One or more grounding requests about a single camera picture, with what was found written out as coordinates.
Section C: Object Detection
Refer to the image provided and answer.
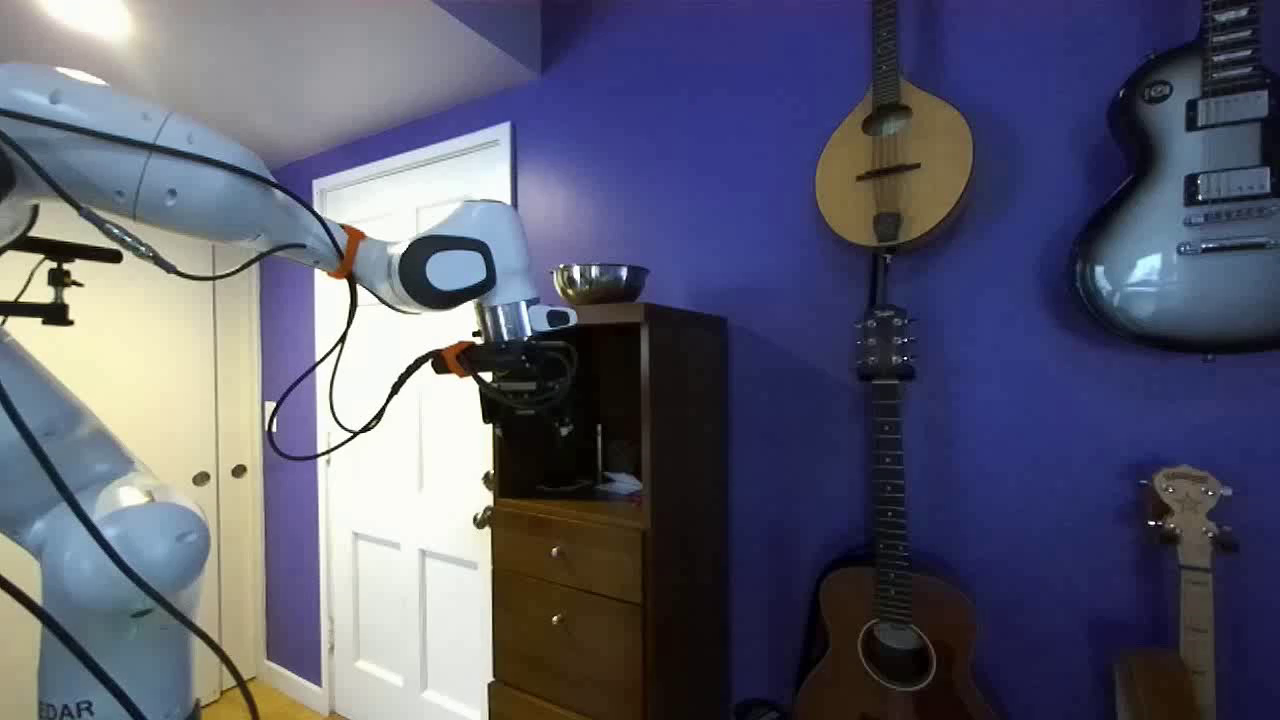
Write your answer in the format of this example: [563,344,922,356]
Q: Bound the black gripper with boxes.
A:
[473,335,579,425]

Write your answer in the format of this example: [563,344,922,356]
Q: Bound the wooden cupboard drawer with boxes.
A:
[490,513,649,606]
[490,573,649,720]

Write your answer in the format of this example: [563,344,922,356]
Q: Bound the brown wooden cupboard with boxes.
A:
[484,301,731,720]

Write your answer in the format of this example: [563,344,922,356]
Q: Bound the silver metal bowl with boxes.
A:
[547,260,653,306]

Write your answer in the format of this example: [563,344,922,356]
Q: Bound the white panel door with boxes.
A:
[313,119,516,720]

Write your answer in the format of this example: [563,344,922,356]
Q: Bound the tan round mandolin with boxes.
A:
[812,0,975,252]

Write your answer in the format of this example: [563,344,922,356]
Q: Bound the brown acoustic guitar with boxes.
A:
[792,252,995,720]

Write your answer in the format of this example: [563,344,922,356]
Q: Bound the round ceiling light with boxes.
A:
[34,0,135,45]

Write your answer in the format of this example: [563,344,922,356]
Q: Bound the grey burst electric guitar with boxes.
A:
[1071,0,1280,356]

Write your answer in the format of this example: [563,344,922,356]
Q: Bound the light wood ukulele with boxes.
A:
[1116,460,1242,720]

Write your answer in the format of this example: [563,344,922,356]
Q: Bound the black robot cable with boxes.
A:
[0,113,463,720]

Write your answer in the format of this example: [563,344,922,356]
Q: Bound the orange cable strap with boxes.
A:
[331,223,367,281]

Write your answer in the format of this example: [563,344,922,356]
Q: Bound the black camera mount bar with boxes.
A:
[0,237,128,332]

